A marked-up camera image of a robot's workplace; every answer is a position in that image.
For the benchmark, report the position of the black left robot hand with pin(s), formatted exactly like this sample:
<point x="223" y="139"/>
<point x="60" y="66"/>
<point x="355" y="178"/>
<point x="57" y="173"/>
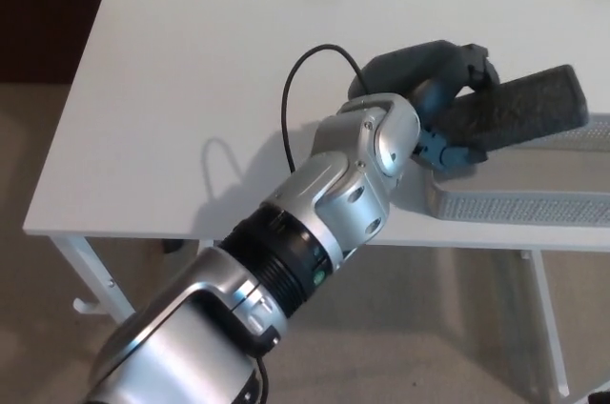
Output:
<point x="405" y="66"/>

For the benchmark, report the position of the dark grey whiteboard eraser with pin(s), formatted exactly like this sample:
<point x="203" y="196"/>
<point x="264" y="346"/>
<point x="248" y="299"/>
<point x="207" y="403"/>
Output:
<point x="524" y="104"/>

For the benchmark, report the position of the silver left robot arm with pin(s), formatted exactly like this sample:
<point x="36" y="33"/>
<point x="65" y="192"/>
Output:
<point x="333" y="185"/>

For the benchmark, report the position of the grey perforated plastic container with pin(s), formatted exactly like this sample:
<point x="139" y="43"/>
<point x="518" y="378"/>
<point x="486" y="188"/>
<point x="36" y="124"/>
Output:
<point x="524" y="206"/>

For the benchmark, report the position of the white desk with metal legs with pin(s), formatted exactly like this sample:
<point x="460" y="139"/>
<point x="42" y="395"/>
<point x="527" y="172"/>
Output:
<point x="167" y="66"/>

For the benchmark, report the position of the white desk leg hook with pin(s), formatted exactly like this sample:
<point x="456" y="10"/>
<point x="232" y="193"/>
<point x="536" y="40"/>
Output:
<point x="86" y="308"/>

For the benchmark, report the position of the dark brown wooden door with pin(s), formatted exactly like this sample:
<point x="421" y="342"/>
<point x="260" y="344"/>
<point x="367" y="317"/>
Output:
<point x="38" y="13"/>

